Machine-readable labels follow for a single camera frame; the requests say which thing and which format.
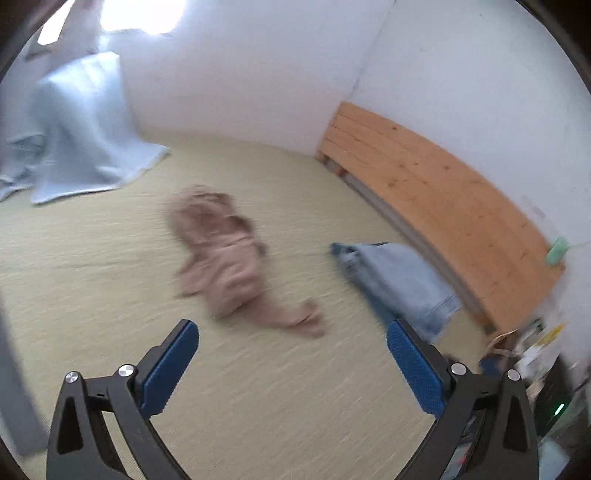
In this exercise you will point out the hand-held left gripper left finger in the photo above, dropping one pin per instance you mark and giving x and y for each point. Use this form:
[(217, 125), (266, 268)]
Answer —
[(171, 364)]

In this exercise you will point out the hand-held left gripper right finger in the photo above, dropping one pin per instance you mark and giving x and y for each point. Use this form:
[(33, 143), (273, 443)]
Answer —
[(415, 364)]

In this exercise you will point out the light blue pants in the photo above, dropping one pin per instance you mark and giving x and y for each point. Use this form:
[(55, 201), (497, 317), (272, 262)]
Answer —
[(406, 281)]

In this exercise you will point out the beige garment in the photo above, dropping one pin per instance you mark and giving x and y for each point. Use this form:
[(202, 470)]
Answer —
[(221, 258)]

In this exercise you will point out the folded dark blue pants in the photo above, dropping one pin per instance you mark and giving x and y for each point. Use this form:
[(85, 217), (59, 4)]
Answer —
[(346, 258)]

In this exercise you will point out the small green object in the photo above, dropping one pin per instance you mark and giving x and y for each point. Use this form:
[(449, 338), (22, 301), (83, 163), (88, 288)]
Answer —
[(556, 251)]

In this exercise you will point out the wooden headboard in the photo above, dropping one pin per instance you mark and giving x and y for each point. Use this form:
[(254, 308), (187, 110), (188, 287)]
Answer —
[(438, 194)]

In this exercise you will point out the light blue blanket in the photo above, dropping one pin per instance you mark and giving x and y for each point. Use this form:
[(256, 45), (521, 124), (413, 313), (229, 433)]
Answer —
[(83, 124)]

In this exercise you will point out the printed curtain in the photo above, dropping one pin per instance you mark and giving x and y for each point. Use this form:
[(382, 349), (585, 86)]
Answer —
[(83, 27)]

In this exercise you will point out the window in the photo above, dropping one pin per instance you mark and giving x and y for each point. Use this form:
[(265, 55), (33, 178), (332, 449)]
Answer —
[(138, 16)]

